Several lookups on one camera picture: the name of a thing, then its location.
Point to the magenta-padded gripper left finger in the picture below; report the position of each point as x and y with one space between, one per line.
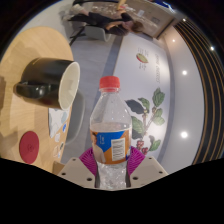
75 168

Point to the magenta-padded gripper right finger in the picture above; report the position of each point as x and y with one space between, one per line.
146 168

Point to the clear red-capped water bottle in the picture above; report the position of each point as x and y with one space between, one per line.
111 133

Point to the flat round red coaster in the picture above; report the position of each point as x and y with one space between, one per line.
29 147

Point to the white paper sheet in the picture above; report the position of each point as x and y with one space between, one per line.
57 120

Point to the black mug white inside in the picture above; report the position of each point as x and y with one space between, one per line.
43 80

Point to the round ceiling lights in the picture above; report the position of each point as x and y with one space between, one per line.
184 72

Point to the small round wooden table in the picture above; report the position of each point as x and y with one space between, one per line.
96 6

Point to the coffee plant wall mural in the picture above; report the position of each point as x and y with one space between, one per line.
146 100

